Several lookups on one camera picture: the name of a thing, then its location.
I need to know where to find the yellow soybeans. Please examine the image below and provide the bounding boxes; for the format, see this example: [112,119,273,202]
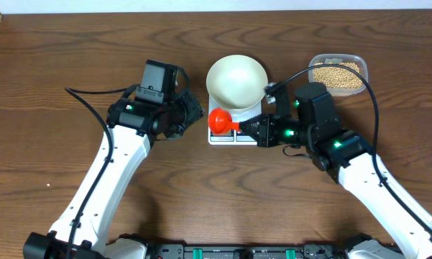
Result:
[312,67,363,89]

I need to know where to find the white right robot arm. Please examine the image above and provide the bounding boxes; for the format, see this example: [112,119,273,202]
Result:
[239,83,432,258]

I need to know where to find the white digital kitchen scale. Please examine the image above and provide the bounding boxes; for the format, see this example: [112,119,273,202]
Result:
[208,97,262,146]

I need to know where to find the red measuring scoop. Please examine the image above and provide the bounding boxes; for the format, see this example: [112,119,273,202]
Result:
[208,108,241,135]

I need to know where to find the clear plastic container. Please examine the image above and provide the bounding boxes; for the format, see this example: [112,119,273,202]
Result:
[308,54,369,96]

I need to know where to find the beige bowl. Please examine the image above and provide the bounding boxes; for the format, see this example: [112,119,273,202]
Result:
[206,55,269,110]

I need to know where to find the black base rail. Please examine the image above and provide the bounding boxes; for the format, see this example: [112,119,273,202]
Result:
[107,233,410,259]

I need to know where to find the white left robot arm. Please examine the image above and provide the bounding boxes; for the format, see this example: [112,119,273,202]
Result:
[23,60,204,258]

